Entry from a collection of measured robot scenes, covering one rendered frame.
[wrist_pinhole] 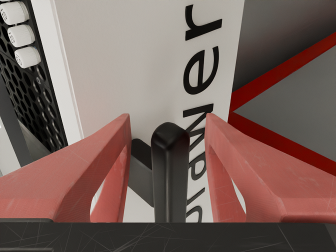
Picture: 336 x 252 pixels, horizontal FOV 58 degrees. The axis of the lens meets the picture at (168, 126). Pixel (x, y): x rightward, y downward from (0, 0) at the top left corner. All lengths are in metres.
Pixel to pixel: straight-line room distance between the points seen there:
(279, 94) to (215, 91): 0.27
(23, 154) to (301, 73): 0.41
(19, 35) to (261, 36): 0.39
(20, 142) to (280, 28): 0.44
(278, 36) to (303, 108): 0.18
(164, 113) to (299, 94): 0.33
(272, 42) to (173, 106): 0.42
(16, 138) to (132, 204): 0.14
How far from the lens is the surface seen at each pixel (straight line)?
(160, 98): 0.15
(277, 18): 0.55
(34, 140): 0.38
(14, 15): 0.22
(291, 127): 0.39
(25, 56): 0.22
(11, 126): 0.28
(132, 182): 0.15
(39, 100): 0.27
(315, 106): 0.45
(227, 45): 0.18
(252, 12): 0.48
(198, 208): 0.25
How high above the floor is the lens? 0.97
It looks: 34 degrees down
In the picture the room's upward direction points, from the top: 120 degrees counter-clockwise
